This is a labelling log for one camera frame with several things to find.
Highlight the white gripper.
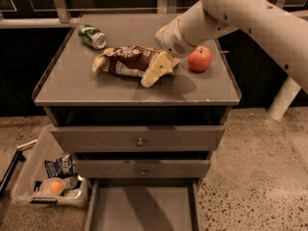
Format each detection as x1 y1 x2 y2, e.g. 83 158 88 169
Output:
141 15 196 88

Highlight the brown chip bag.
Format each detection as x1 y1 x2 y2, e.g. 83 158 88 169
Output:
91 44 181 79

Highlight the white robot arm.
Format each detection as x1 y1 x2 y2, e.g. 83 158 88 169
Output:
155 0 308 120

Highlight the top grey drawer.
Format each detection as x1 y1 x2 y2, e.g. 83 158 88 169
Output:
51 125 224 153

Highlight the grey drawer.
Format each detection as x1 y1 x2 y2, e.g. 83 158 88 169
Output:
76 159 210 179
51 125 224 153
85 179 202 231

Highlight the grey drawer cabinet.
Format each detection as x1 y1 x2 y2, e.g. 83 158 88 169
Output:
31 13 243 128

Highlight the middle grey drawer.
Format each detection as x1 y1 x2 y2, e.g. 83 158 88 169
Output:
76 159 210 179

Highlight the blue chip bag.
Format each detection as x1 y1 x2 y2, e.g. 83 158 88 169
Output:
44 154 76 179

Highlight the bottom grey drawer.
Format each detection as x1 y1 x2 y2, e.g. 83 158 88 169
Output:
85 179 202 231

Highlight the red apple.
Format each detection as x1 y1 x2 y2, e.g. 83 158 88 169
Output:
188 46 212 72

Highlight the green soda can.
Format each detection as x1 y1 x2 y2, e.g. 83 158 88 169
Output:
78 24 107 50

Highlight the clear plastic bin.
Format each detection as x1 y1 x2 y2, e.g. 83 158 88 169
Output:
11 125 88 208

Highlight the orange fruit cup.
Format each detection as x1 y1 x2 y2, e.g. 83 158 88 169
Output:
39 178 64 195

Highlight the metal railing frame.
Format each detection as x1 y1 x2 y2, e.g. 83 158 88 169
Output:
0 0 308 30

